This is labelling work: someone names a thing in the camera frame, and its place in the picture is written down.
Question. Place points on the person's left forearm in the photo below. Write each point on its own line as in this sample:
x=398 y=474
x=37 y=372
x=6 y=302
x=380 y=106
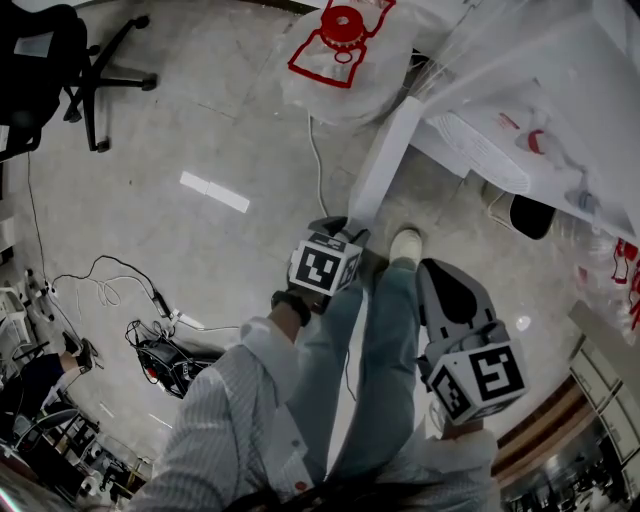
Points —
x=272 y=340

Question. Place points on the person's blue jeans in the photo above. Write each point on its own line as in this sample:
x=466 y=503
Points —
x=385 y=375

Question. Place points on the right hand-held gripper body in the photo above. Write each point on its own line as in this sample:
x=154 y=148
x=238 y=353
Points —
x=480 y=380

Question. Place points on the person's right forearm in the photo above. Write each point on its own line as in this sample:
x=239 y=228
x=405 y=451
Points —
x=465 y=437

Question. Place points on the black trash bin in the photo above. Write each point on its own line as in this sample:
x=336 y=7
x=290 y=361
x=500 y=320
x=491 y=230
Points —
x=532 y=215

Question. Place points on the black power adapter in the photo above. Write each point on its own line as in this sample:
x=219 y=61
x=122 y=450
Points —
x=162 y=304

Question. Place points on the white water dispenser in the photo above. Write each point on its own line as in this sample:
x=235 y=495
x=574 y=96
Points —
x=475 y=150

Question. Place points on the white power strip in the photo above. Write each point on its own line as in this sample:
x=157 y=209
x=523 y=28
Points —
x=187 y=320

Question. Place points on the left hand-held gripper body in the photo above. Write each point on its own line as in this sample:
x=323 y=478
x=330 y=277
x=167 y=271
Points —
x=320 y=265

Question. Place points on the empty clear jug red cap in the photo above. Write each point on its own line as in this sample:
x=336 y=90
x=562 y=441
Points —
x=622 y=260
x=345 y=65

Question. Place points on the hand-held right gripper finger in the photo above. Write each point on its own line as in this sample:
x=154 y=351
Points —
x=482 y=310
x=429 y=310

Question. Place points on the black round floor robot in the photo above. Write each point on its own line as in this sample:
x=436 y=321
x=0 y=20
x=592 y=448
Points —
x=170 y=360

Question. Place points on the person's striped white shirt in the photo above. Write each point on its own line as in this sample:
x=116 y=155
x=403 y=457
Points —
x=225 y=425

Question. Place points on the person's white shoe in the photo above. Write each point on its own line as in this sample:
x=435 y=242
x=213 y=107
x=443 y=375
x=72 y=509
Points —
x=406 y=245

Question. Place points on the black office chair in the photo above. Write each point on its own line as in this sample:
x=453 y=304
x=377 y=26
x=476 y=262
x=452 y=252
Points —
x=40 y=75

